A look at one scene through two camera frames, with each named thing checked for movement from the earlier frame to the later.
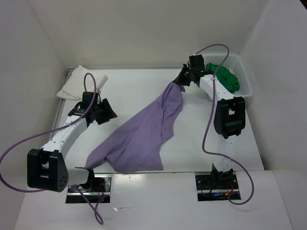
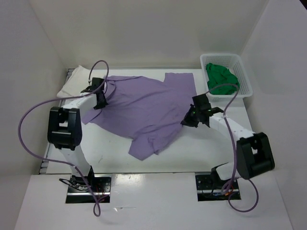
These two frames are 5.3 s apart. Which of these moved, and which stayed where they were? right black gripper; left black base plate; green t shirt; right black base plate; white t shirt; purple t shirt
Moved: purple t shirt; right black gripper
Stayed: left black base plate; green t shirt; right black base plate; white t shirt
